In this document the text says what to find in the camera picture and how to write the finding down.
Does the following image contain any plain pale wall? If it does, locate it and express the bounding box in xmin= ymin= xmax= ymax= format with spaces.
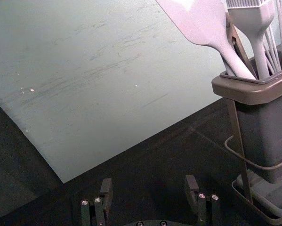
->
xmin=0 ymin=0 xmax=282 ymax=184

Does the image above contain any grey plastic utensil holder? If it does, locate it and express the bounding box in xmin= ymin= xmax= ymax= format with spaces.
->
xmin=211 ymin=44 xmax=282 ymax=184

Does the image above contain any black table cloth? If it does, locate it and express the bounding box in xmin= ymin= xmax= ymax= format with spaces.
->
xmin=0 ymin=94 xmax=282 ymax=226

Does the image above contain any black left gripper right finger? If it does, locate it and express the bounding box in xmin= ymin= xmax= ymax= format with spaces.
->
xmin=185 ymin=175 xmax=221 ymax=226

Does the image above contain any white silicone basting brush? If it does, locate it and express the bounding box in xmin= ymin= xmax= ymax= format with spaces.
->
xmin=226 ymin=0 xmax=277 ymax=80

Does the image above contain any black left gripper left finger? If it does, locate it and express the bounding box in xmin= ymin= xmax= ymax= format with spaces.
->
xmin=81 ymin=178 xmax=113 ymax=226

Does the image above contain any grey plastic drip tray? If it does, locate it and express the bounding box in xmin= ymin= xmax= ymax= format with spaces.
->
xmin=231 ymin=169 xmax=282 ymax=221

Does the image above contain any white silicone spatula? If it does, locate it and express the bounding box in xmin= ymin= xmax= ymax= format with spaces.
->
xmin=154 ymin=0 xmax=258 ymax=80

